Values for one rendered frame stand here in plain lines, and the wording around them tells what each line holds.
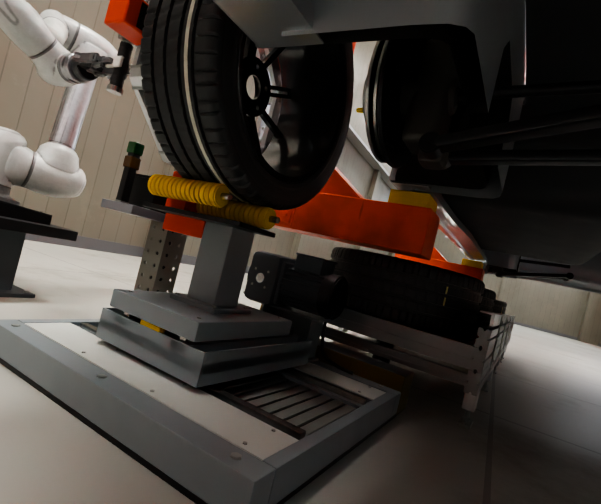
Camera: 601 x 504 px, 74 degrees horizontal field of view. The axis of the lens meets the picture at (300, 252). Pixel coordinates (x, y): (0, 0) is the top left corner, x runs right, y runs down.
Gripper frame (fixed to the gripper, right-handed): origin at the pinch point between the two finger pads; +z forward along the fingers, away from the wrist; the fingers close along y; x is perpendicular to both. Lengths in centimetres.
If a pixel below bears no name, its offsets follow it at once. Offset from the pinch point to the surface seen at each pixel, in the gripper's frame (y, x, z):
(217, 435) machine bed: 12, -75, 73
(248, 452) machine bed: 11, -75, 80
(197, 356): 2, -68, 57
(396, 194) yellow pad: -67, -12, 67
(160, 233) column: -35, -45, -8
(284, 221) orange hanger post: -65, -29, 25
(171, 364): 3, -72, 50
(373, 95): -8, -5, 77
